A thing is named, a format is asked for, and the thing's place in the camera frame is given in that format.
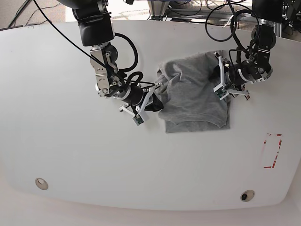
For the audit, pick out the red tape rectangle marking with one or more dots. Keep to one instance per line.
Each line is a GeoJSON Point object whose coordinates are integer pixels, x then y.
{"type": "Point", "coordinates": [270, 151]}

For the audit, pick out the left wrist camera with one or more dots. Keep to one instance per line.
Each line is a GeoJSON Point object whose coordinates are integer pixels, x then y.
{"type": "Point", "coordinates": [220, 91]}

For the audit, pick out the grey printed t-shirt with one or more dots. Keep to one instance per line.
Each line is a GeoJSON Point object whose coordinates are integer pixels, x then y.
{"type": "Point", "coordinates": [190, 104]}

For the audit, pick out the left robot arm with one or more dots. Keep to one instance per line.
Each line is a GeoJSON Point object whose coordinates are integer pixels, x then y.
{"type": "Point", "coordinates": [252, 62]}

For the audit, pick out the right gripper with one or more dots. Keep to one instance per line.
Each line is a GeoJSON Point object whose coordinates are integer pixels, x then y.
{"type": "Point", "coordinates": [137, 99]}

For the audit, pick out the dark table grommet hole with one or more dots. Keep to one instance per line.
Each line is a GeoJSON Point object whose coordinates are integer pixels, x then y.
{"type": "Point", "coordinates": [247, 196]}

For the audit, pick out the aluminium frame stand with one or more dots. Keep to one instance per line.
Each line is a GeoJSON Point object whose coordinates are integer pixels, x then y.
{"type": "Point", "coordinates": [157, 8]}

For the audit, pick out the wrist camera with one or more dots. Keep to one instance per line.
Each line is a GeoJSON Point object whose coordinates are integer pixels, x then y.
{"type": "Point", "coordinates": [140, 118]}
{"type": "Point", "coordinates": [220, 91]}

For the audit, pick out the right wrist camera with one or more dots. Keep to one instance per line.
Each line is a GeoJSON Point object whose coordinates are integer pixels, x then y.
{"type": "Point", "coordinates": [140, 118]}

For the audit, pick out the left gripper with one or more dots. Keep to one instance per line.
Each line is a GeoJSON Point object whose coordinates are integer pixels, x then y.
{"type": "Point", "coordinates": [230, 76]}

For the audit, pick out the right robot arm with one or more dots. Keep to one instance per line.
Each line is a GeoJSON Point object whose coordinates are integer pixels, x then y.
{"type": "Point", "coordinates": [97, 32]}

